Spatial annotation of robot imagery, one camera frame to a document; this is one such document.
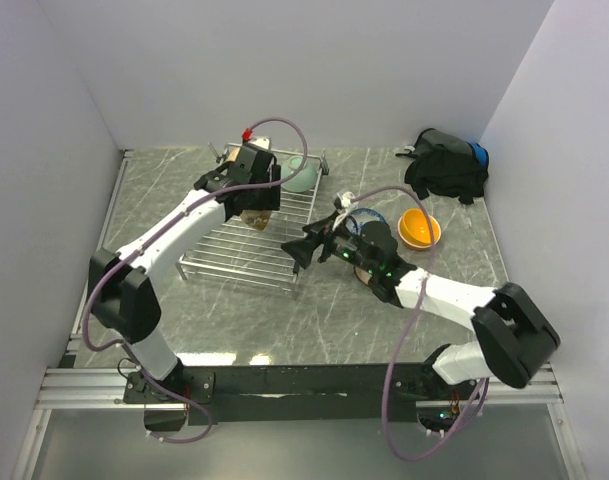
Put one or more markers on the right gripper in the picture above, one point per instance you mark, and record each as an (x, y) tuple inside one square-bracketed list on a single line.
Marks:
[(302, 249)]

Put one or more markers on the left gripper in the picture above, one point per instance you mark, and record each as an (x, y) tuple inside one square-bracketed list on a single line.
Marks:
[(269, 200)]

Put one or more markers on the tan bowl with floral band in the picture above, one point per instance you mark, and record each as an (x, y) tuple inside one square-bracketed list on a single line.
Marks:
[(256, 219)]

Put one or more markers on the white and blue floral bowl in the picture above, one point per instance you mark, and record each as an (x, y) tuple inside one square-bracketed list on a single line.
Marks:
[(360, 217)]

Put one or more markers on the pale green celadon bowl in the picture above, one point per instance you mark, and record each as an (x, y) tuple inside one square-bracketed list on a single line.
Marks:
[(304, 180)]

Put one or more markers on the dark brown bowl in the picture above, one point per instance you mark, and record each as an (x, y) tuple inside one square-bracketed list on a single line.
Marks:
[(362, 275)]

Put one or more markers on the yellow bowl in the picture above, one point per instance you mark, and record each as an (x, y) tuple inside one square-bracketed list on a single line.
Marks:
[(415, 226)]

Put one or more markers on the beige bowl with brown marks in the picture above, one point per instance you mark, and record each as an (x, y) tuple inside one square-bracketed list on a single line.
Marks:
[(233, 154)]

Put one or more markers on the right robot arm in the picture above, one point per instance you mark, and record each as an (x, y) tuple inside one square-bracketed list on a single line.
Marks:
[(513, 338)]

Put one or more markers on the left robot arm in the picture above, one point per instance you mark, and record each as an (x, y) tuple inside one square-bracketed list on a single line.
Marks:
[(122, 307)]

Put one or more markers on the black cloth bundle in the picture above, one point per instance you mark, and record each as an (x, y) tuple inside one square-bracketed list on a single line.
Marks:
[(445, 165)]

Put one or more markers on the black base bar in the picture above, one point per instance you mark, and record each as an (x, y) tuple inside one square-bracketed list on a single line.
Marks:
[(225, 394)]

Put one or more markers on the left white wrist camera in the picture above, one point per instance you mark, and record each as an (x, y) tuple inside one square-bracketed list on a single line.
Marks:
[(249, 137)]

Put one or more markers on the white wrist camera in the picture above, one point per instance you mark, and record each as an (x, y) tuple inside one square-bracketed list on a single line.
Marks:
[(249, 137), (345, 203)]

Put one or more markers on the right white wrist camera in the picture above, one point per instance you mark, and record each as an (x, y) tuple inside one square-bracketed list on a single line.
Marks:
[(345, 203)]

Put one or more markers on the metal wire dish rack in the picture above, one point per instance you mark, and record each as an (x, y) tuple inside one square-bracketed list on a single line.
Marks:
[(237, 253)]

